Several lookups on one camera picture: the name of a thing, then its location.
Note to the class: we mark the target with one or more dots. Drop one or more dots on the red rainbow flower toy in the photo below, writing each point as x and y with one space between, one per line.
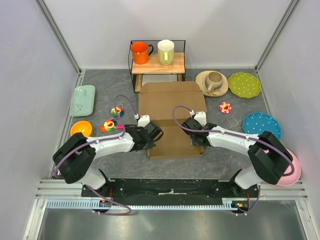
109 125

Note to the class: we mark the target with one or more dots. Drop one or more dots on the black wire shelf rack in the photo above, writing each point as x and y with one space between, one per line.
153 67

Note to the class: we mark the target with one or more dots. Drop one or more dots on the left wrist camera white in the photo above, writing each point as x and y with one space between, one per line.
142 120

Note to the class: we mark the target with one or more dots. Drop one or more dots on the green dotted plate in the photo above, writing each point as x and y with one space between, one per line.
244 85

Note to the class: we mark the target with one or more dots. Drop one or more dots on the beige ceramic cup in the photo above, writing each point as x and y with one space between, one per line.
213 82

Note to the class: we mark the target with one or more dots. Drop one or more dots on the white cable duct rail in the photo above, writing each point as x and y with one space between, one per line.
91 204

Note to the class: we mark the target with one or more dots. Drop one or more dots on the white square plate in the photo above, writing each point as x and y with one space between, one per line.
158 78

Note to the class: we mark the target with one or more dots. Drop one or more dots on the orange mug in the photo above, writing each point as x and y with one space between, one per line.
141 51

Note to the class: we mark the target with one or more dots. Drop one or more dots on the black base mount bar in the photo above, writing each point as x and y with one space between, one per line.
136 191

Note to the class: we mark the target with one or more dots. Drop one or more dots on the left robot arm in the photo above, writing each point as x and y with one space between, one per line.
74 158

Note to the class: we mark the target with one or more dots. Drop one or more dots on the brown cardboard paper box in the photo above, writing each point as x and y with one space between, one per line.
162 101

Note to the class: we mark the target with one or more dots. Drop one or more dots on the pink flower toy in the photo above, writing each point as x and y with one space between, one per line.
225 107

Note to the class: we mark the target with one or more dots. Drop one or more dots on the pink marker pen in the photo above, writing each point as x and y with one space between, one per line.
125 126

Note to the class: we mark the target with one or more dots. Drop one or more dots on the mint green tray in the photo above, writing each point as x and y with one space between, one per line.
82 101

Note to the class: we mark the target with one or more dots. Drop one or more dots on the orange bowl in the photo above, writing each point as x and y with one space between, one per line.
83 127

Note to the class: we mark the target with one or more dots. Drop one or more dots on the light green mug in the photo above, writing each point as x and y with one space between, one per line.
165 49

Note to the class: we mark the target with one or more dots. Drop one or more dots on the blue dotted plate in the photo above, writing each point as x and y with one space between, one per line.
258 122

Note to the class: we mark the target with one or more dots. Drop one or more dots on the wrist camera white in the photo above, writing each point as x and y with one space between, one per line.
142 120
199 116

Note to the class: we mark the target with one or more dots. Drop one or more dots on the beige saucer plate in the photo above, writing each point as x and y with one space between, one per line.
200 80

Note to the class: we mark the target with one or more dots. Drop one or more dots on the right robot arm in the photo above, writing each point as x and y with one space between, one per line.
270 160

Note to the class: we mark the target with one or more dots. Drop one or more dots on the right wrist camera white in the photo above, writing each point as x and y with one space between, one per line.
199 116

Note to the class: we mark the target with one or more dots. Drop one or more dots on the pink plate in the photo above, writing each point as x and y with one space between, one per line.
286 181

